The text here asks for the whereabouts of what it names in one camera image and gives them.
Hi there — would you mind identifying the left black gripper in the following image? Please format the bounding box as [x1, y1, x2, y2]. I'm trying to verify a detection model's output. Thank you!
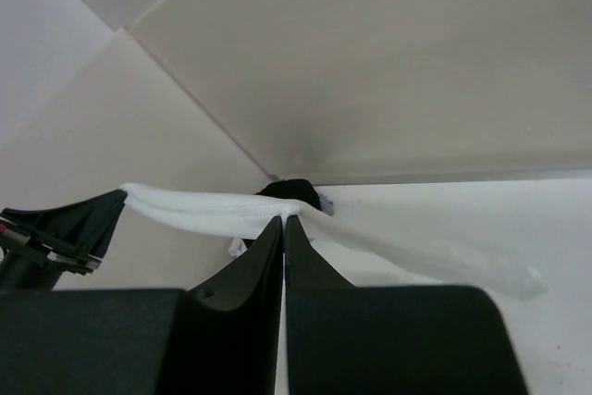
[1, 190, 128, 291]

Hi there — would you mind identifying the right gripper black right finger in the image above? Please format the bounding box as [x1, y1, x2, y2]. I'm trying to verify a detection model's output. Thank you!
[283, 216, 528, 394]

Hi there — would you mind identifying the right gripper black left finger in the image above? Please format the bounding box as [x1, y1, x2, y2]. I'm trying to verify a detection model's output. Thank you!
[1, 217, 282, 394]

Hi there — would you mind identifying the white tank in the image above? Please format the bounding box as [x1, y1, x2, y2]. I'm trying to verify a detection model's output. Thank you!
[228, 238, 248, 259]
[119, 183, 546, 301]

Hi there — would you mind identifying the folded white tank top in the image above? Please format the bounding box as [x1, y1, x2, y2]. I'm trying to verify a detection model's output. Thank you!
[228, 238, 248, 259]

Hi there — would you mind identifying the folded black tank top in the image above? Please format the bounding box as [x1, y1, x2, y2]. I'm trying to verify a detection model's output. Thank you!
[257, 179, 334, 216]

